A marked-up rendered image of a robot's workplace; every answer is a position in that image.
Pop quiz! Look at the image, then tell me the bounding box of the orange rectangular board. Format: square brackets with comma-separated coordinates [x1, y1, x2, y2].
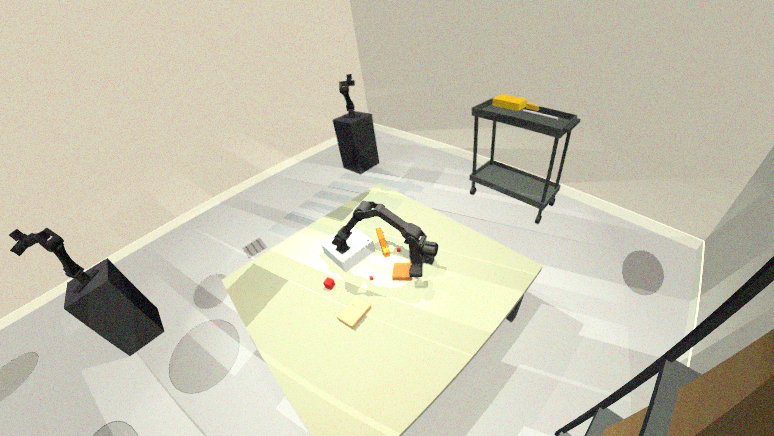
[376, 227, 390, 257]

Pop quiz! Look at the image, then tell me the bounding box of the orange square block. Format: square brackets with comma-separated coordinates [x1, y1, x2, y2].
[392, 263, 412, 281]

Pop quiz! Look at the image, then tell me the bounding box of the tan block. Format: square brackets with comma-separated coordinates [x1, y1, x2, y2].
[336, 296, 371, 330]

